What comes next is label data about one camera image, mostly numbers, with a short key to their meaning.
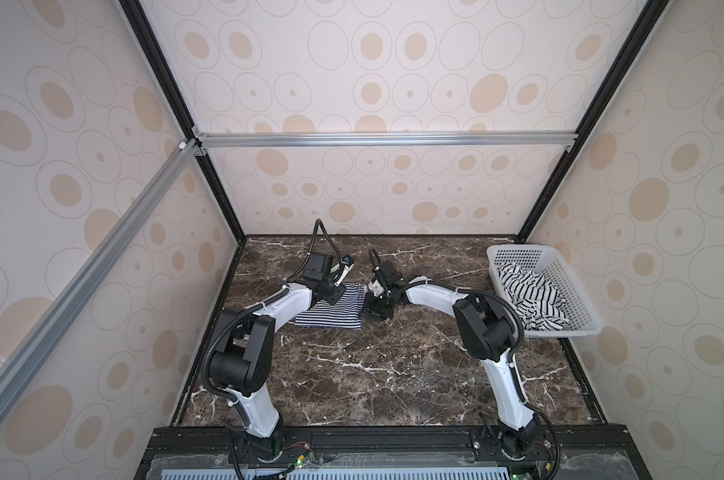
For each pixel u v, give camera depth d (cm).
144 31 70
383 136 90
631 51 73
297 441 74
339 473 70
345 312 95
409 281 74
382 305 87
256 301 53
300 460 71
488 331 57
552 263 104
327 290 84
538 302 96
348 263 84
